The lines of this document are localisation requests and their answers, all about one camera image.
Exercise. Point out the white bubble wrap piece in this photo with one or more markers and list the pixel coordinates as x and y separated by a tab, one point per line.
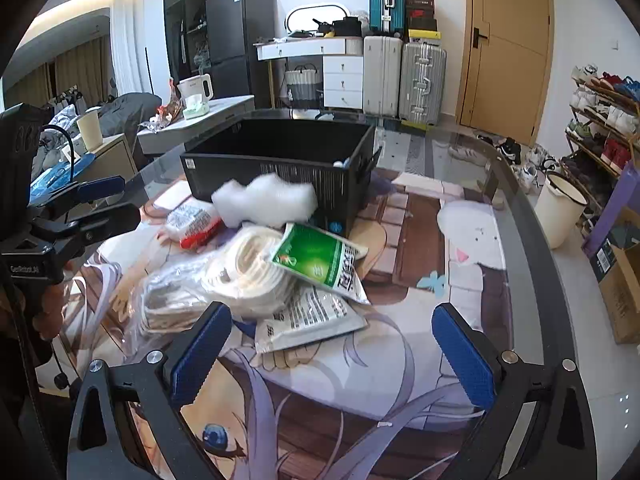
270	200

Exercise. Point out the green tissue pack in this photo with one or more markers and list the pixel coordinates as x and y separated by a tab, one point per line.
199	109

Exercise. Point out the person's left hand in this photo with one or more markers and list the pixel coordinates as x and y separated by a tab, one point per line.
50	310

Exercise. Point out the wooden shoe rack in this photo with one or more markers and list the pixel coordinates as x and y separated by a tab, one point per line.
600	91

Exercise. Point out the white electric kettle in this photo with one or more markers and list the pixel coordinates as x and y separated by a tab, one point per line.
195	87

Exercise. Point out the wooden door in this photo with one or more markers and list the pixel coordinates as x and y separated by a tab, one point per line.
510	60

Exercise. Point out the beige paper cup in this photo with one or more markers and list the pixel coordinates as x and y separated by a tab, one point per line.
90	130

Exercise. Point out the grey white laundry basket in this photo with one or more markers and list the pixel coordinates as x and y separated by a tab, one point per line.
302	85

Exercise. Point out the black handbag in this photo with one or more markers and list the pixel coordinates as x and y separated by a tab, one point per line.
347	27

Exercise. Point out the grey side table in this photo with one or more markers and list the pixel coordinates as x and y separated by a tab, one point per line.
200	130

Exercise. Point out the silver suitcase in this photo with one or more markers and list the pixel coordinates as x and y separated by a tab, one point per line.
422	80

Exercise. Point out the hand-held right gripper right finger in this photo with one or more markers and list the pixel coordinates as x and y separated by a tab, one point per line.
465	355

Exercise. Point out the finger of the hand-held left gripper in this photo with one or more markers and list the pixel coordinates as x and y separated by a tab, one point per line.
105	222
100	190

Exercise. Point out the white printed packet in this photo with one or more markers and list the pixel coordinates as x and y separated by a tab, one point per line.
305	320

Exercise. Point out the black storage box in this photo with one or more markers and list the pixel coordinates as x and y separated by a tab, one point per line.
280	175

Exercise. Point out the open cardboard box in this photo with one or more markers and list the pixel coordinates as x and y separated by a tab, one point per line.
622	300

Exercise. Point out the black red-print shoe box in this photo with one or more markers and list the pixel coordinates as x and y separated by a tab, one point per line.
421	7

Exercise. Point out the white enamel basin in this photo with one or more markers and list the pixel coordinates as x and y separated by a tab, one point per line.
560	215

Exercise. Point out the dark glass cabinet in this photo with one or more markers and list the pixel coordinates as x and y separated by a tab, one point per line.
180	20

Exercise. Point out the dark jacket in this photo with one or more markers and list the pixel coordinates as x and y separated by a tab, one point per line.
130	110

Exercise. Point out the oval mirror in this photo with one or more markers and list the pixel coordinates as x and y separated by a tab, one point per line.
317	17

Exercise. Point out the black refrigerator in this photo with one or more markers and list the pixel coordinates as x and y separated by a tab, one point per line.
235	35

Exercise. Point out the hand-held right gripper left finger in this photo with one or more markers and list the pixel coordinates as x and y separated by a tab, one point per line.
200	355

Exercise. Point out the green packet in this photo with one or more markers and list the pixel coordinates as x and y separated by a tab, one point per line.
310	260

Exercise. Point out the scattered sneakers group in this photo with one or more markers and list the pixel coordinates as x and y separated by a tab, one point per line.
510	150

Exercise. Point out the white suitcase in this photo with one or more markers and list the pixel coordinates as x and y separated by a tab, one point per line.
382	75

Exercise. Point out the purple yoga mat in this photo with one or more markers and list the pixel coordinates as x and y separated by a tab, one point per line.
620	195

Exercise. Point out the brown curtain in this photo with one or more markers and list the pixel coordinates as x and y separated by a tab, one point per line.
85	75

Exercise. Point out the printed cartoon table mat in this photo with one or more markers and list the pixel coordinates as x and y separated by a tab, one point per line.
350	375

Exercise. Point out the red snack wrappers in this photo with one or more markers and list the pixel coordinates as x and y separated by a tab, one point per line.
165	115

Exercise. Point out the beige cabinet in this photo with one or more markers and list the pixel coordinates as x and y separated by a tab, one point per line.
115	160

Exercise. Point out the red and white packet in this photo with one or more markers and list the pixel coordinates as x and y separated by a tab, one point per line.
192	222

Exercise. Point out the yellow black shoe box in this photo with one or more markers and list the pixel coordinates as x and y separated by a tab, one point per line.
425	36

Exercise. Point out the shoe rack with shoes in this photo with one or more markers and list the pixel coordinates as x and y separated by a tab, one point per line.
615	115

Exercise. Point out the teal suitcase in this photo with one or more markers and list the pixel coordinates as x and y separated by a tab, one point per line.
380	5

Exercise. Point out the white dressing table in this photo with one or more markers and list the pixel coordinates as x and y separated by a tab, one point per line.
342	80

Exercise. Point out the dark shoe box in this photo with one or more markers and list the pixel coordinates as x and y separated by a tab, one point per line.
422	24

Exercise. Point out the blue plastic packet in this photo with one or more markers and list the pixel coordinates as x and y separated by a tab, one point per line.
55	177

